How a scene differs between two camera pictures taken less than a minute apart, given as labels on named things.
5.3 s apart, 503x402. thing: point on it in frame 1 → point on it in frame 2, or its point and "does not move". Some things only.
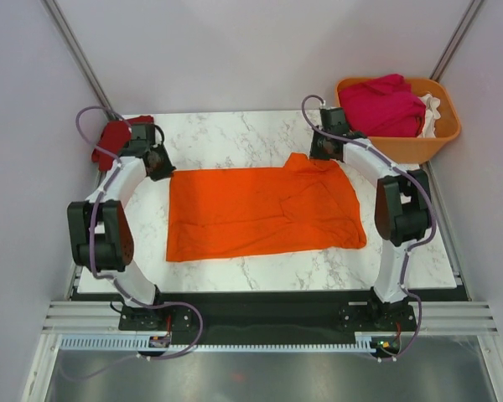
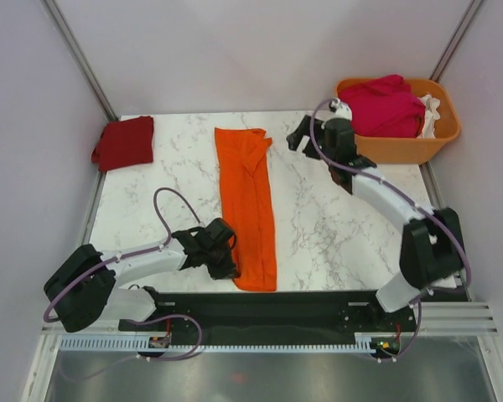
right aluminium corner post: (457, 39) does not move
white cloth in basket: (432, 115) does not move
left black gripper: (168, 169) → (227, 270)
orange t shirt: (307, 205) → (246, 192)
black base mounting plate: (261, 318) does not move
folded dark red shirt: (115, 136) does not move
